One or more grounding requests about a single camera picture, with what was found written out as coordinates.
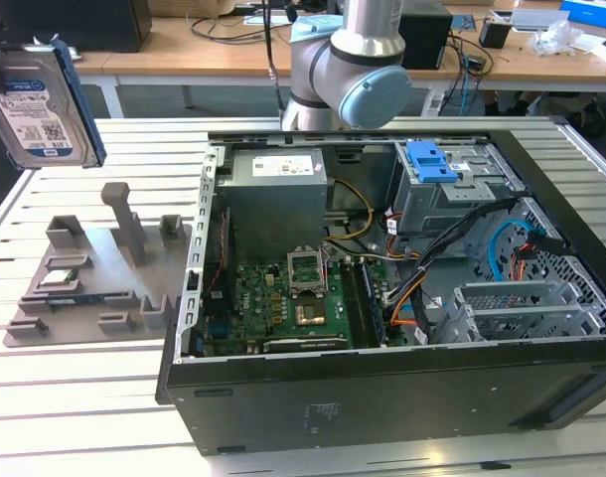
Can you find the blue data wire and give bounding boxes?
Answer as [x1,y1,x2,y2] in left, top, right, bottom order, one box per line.
[488,217,546,285]

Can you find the orange red power wire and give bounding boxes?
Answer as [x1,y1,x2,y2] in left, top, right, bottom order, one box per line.
[510,241,535,285]

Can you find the hard disk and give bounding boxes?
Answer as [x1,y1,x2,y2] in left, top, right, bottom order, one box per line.
[0,38,108,171]

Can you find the grey disk bay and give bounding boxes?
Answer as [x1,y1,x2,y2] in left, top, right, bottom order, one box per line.
[439,280,606,345]

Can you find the grey power supply unit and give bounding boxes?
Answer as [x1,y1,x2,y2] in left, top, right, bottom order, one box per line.
[216,148,330,264]

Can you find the metal socket cover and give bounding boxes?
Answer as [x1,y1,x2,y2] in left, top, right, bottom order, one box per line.
[286,245,329,298]

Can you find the CPU socket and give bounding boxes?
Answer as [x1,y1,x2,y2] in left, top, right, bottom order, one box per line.
[292,296,329,329]

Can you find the green motherboard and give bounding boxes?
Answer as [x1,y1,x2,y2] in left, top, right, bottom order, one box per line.
[203,260,388,357]

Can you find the black RAM slot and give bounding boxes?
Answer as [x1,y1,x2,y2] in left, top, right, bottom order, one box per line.
[340,260,367,349]

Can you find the installed RAM stick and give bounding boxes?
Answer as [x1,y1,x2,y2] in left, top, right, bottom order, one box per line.
[360,260,387,347]

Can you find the black graphics card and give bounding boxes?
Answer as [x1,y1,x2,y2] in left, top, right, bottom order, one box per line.
[261,335,350,355]

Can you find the grey optical drive cage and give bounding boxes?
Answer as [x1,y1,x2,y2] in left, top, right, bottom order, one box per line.
[386,141,527,239]

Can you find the blue drive latch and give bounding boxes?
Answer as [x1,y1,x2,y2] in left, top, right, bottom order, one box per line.
[404,141,459,185]

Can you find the black PC case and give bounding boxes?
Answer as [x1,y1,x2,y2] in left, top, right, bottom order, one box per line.
[155,116,606,456]

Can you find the grey parts rack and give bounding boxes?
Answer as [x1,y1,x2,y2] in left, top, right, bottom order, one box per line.
[3,181,195,352]

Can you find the long wooden desk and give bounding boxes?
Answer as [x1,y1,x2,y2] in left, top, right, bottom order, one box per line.
[69,14,294,86]

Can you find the black speaker box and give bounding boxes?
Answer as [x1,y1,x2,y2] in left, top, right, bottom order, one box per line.
[399,4,454,71]

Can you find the silver CPU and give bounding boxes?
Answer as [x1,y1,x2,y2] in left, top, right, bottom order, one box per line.
[39,271,76,290]

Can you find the black pen holder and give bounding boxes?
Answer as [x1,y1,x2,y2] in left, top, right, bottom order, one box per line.
[479,19,512,50]

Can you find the wooden desk with clutter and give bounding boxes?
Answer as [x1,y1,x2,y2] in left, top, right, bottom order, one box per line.
[406,4,606,94]

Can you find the black computer tower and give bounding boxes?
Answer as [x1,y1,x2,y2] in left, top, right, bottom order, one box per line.
[0,0,153,54]

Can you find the flat white box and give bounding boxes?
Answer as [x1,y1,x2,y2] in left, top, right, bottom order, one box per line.
[510,8,571,32]

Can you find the clear plastic bag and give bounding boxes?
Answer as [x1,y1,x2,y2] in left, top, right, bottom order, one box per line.
[528,19,590,57]

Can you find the blue cardboard box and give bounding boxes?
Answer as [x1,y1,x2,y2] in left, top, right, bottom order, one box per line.
[560,0,606,26]

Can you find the yellow black power wires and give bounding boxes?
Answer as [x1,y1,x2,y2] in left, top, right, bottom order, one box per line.
[325,177,375,245]

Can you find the thin red fan wire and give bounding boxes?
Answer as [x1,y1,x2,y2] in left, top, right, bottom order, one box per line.
[207,207,233,295]

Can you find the orange data wire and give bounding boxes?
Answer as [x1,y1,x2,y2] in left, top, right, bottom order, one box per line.
[389,287,421,328]

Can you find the black cable bundle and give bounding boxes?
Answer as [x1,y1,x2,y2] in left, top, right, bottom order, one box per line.
[381,196,521,307]

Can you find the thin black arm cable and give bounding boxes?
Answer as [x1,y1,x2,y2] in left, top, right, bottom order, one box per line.
[261,0,287,114]

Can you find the hanging blue cable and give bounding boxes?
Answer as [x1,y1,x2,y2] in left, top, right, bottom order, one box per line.
[459,54,472,114]

